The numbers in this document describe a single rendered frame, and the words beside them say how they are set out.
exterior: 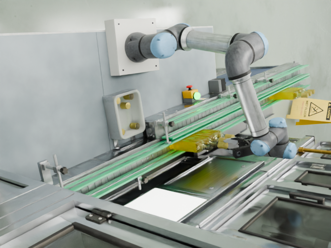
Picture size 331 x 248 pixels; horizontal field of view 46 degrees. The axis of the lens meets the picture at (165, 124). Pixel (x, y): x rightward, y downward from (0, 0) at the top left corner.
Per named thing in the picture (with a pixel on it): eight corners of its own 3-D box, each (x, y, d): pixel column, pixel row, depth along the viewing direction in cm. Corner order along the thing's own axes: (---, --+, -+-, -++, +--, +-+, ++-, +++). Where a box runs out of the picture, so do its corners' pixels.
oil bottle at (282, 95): (269, 99, 294) (306, 100, 275) (269, 92, 293) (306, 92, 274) (273, 97, 298) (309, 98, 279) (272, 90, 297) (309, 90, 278)
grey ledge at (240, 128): (185, 154, 239) (200, 156, 232) (183, 140, 237) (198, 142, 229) (261, 113, 306) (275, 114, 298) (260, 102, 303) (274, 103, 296)
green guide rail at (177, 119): (159, 125, 206) (171, 126, 201) (159, 123, 206) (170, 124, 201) (299, 66, 328) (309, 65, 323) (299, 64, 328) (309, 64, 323)
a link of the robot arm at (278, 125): (276, 127, 167) (280, 150, 171) (289, 116, 174) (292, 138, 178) (260, 126, 173) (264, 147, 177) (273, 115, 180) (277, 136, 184)
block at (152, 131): (146, 139, 209) (155, 139, 205) (143, 121, 207) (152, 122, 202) (150, 137, 212) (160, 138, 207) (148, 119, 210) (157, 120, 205)
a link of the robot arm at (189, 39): (156, 28, 191) (253, 42, 156) (176, 20, 200) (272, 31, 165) (159, 52, 197) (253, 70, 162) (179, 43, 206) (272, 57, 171)
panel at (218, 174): (86, 232, 163) (144, 255, 140) (85, 226, 163) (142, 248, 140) (211, 158, 226) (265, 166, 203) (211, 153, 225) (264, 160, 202)
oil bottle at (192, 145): (169, 149, 214) (201, 153, 200) (168, 139, 213) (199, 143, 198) (176, 145, 218) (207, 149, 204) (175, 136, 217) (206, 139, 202)
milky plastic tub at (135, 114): (110, 139, 199) (122, 140, 193) (102, 96, 194) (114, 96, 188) (135, 129, 211) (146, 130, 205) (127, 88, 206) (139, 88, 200)
